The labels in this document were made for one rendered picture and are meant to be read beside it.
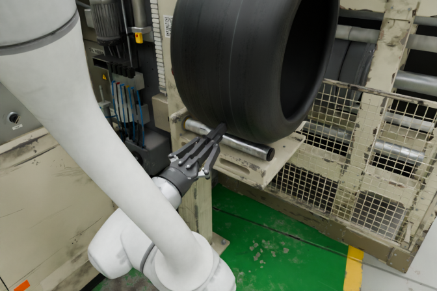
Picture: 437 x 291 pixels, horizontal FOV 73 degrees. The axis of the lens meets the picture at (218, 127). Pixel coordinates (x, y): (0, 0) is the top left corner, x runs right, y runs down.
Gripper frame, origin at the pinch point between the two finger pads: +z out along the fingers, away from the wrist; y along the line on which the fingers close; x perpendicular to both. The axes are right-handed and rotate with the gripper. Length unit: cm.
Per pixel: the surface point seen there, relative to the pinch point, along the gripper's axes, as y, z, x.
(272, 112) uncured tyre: -12.3, 8.2, -5.6
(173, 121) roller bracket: 25.3, 6.5, 10.4
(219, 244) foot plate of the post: 24, 9, 106
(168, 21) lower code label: 34.7, 25.1, -16.8
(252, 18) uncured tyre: -7.7, 9.6, -28.7
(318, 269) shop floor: -27, 26, 112
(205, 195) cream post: 27, 12, 64
